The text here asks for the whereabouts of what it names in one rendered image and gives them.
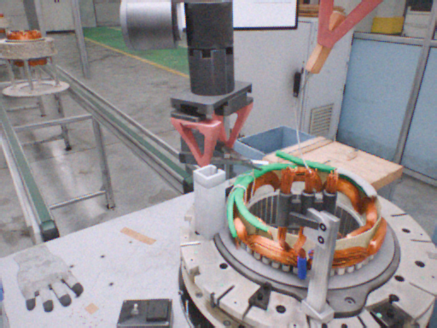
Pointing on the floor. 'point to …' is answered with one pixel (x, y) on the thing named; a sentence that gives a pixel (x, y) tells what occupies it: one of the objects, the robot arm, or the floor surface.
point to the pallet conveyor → (39, 228)
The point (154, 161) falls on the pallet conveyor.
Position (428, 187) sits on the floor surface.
